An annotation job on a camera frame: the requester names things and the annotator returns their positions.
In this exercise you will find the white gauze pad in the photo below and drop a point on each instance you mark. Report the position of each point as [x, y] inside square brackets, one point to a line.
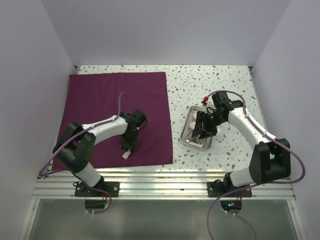
[192, 125]
[194, 116]

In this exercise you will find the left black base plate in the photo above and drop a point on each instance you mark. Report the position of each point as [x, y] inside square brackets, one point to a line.
[111, 187]

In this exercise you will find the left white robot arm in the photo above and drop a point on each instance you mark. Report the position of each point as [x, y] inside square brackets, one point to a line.
[74, 149]

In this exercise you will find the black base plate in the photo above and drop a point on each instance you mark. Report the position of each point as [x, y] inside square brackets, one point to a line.
[219, 187]
[111, 187]

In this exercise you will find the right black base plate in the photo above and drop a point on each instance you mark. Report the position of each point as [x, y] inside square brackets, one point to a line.
[219, 187]

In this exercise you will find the white bandage strip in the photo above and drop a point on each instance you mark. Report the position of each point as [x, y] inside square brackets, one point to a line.
[126, 154]

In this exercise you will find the steel instrument tray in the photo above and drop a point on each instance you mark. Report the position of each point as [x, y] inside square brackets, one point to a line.
[187, 133]

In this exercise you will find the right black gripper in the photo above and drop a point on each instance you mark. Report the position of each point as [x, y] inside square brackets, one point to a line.
[199, 128]

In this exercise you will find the purple cloth mat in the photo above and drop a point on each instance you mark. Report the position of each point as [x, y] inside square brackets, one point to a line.
[95, 97]

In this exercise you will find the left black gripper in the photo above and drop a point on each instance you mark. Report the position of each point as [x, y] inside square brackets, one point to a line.
[132, 145]

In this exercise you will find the steel scalpel handle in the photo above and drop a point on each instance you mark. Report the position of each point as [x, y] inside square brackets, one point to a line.
[195, 144]

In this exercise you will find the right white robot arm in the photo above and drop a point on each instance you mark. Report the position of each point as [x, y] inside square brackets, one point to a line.
[270, 160]

